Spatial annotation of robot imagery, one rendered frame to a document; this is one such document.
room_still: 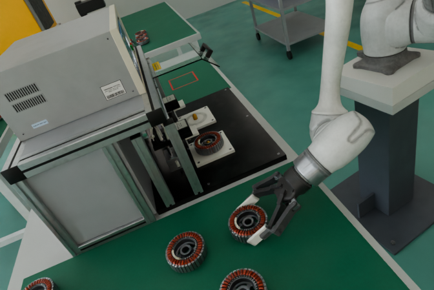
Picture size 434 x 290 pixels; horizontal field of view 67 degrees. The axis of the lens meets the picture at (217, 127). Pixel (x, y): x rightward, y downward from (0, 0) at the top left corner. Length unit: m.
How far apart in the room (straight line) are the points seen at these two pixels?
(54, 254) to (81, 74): 0.60
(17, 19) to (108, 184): 3.83
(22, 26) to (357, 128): 4.28
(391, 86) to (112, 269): 1.09
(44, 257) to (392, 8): 1.44
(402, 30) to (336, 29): 0.52
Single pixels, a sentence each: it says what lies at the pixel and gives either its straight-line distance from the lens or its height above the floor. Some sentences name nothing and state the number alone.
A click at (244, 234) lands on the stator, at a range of 0.92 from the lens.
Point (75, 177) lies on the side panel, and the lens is 1.01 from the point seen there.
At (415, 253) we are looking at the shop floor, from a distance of 1.83.
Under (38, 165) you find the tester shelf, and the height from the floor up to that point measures 1.09.
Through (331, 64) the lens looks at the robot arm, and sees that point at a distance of 0.94.
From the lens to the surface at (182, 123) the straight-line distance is 1.17.
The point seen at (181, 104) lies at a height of 0.88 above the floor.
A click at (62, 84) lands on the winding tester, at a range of 1.01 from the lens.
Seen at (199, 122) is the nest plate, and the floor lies 0.78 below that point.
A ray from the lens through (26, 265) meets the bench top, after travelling 1.31.
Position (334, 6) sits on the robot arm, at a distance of 0.86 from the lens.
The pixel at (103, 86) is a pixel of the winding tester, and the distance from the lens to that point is 1.01.
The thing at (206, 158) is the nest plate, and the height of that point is 0.78.
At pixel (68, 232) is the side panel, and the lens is 1.14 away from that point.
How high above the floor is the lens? 1.50
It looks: 32 degrees down
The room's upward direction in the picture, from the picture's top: 19 degrees counter-clockwise
